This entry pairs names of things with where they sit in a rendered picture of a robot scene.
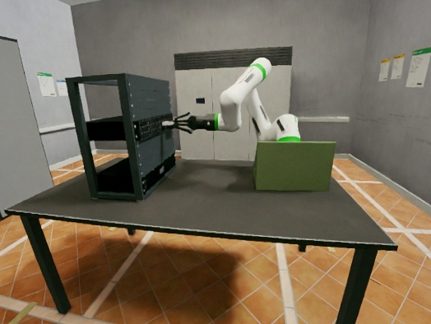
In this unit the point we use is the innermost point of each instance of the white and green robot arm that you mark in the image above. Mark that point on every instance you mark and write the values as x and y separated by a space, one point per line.
285 128

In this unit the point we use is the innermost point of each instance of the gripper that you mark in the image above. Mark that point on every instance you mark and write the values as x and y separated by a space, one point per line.
194 122

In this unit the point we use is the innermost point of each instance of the dark grey server rack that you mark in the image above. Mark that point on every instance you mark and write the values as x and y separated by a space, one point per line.
151 152

